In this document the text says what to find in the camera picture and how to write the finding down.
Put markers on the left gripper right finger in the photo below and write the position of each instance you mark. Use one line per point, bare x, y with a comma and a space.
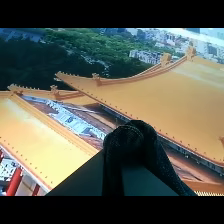
143, 183

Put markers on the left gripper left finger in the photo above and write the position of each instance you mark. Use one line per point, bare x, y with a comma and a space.
86, 180

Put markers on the dark jeans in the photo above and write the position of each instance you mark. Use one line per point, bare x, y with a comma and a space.
133, 140

